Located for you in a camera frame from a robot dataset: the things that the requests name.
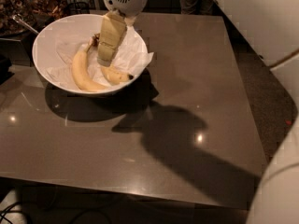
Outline person's legs in trousers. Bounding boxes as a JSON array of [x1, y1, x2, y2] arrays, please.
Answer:
[[179, 0, 214, 15]]

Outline yellow banana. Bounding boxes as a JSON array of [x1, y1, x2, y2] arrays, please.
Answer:
[[71, 37, 106, 92], [100, 66, 134, 85]]

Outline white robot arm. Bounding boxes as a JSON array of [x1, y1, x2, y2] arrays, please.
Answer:
[[137, 0, 299, 224]]

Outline white paper liner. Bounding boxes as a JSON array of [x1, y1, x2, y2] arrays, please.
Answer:
[[46, 27, 153, 93]]

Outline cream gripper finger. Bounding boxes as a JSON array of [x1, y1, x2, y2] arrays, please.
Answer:
[[97, 11, 127, 67]]

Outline glass jar of snacks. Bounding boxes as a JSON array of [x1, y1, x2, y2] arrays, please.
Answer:
[[0, 0, 67, 37]]

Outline white ceramic bowl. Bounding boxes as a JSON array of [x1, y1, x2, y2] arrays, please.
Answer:
[[32, 14, 152, 96]]

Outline black floor cable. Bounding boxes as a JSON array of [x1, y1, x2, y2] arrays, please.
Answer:
[[0, 199, 32, 224]]

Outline metal scoop handle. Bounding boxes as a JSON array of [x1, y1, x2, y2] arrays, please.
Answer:
[[12, 15, 39, 35]]

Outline black wire basket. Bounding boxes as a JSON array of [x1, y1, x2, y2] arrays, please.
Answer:
[[64, 2, 90, 16]]

